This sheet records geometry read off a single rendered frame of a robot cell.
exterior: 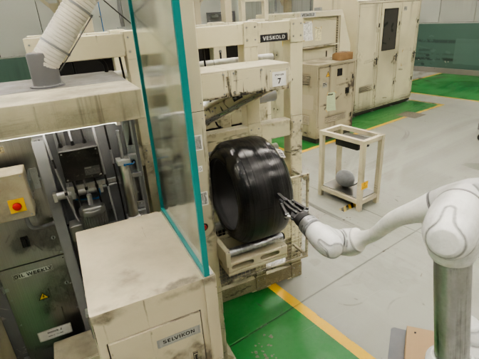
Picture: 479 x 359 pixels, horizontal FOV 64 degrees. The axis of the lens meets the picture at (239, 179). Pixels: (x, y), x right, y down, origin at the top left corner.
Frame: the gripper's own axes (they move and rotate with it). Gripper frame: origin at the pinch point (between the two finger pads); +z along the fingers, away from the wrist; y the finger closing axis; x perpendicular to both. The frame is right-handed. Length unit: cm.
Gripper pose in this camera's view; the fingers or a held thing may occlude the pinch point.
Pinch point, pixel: (281, 199)
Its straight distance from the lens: 183.2
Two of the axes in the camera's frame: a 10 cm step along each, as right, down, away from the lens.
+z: -4.4, -4.6, 7.7
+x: 0.0, 8.6, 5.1
